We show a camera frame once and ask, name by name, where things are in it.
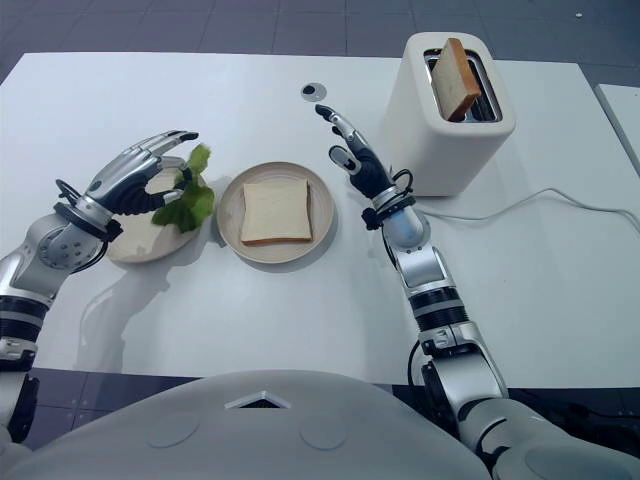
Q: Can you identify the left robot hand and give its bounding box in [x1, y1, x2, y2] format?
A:
[75, 129, 200, 218]

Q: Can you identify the beige round plate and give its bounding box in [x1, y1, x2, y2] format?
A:
[215, 161, 336, 261]
[103, 156, 210, 265]

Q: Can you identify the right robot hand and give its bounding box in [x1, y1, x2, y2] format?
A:
[313, 104, 397, 198]

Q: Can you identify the cream toaster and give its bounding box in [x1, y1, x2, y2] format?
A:
[381, 32, 517, 198]

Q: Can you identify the black cable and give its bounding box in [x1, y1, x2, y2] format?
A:
[362, 168, 416, 281]
[53, 178, 112, 261]

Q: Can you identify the green lettuce leaf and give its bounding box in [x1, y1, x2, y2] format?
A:
[151, 143, 217, 234]

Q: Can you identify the robot body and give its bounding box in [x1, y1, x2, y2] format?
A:
[6, 369, 492, 480]

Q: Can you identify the white cord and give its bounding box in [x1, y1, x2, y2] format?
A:
[422, 188, 640, 230]

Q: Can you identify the bread slice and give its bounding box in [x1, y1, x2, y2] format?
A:
[240, 179, 314, 246]
[431, 37, 482, 122]

